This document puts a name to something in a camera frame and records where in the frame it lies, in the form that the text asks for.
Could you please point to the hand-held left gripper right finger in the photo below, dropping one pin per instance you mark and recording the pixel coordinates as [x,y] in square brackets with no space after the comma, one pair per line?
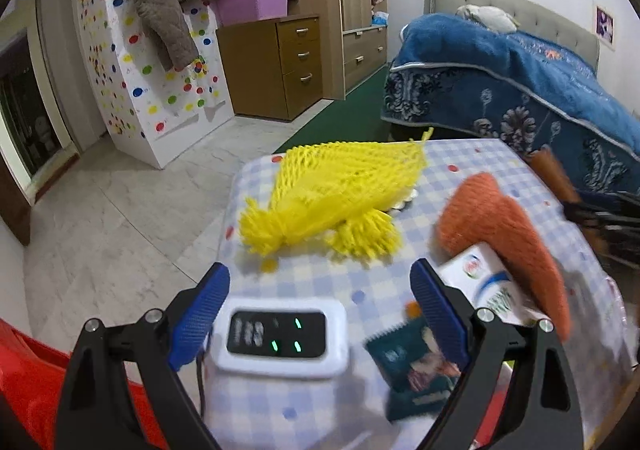
[440,315]

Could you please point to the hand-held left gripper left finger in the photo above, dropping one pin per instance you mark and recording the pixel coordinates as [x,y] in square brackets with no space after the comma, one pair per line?
[197,320]

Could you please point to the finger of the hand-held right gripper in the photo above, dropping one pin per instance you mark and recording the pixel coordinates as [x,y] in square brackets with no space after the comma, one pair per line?
[600,210]

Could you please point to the white milk carton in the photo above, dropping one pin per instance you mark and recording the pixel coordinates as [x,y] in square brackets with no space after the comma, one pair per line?
[480,275]

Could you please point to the green snack packet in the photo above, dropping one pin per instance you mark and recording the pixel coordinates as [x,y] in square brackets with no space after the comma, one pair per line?
[400,360]

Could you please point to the brown blurred item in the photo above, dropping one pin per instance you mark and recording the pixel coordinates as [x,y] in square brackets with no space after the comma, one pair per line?
[552,173]

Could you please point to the yellow foam net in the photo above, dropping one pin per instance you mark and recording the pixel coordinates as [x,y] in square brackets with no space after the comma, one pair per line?
[325,185]

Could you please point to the white power bank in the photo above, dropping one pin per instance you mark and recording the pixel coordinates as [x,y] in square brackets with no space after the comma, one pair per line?
[280,330]

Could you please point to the orange knitted item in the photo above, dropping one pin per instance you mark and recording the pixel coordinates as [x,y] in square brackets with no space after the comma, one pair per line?
[490,215]

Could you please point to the bed with blue blanket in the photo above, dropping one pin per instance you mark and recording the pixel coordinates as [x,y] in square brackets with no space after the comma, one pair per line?
[525,80]

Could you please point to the red plastic stool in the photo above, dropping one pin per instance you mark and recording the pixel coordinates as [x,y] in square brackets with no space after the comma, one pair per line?
[30,380]

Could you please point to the grey upholstered bed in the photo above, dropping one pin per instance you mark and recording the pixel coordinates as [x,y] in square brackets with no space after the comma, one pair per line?
[550,25]

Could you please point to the white dotted cabinet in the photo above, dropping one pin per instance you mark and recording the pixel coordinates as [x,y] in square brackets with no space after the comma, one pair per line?
[165,120]

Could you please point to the green floor mat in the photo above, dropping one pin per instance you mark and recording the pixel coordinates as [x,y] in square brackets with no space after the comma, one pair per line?
[340,125]

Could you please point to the brown wooden door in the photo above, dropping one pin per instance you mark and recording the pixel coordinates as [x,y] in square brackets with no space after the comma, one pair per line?
[12,210]

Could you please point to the white cloth bundle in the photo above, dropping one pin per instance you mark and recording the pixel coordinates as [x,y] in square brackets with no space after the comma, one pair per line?
[490,18]

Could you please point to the wooden drawer cabinet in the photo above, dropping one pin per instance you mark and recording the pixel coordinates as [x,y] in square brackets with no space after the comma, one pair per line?
[300,65]

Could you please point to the pile of folded clothes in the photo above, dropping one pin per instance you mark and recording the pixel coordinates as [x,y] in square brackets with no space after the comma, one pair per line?
[379,0]

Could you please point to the wooden wardrobe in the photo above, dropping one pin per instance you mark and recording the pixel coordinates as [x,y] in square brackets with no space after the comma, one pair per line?
[355,5]

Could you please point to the purple plastic basket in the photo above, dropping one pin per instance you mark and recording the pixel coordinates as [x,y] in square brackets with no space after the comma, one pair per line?
[250,3]

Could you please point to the small wall poster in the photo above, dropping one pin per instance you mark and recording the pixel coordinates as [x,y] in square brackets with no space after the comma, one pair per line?
[605,25]

